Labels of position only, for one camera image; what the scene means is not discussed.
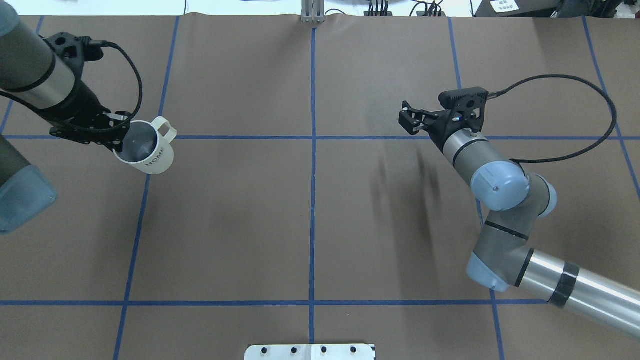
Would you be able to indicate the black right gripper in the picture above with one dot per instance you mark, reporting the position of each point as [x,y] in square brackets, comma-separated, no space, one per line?
[438,131]

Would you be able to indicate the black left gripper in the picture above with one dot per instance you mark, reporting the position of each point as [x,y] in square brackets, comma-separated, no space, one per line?
[84,106]

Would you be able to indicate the white HOME mug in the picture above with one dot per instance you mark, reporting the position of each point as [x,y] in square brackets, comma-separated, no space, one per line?
[147,146]

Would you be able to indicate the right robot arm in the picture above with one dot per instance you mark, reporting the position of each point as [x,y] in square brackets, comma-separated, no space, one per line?
[516,198]

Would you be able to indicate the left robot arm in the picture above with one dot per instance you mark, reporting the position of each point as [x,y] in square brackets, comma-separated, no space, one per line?
[45,76]

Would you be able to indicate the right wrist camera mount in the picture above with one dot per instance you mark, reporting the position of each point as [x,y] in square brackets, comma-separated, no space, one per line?
[465,106]

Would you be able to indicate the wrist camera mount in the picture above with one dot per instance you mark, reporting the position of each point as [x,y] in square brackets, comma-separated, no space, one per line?
[75,51]
[465,106]

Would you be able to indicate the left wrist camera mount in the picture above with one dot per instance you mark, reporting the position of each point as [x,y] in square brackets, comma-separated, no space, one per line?
[75,51]

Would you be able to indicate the black cable plugs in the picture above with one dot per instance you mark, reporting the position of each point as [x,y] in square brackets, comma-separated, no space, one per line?
[377,9]

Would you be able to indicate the aluminium frame post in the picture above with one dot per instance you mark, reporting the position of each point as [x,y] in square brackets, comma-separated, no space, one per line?
[312,11]

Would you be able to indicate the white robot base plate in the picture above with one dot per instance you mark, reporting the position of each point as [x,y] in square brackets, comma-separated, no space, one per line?
[328,351]

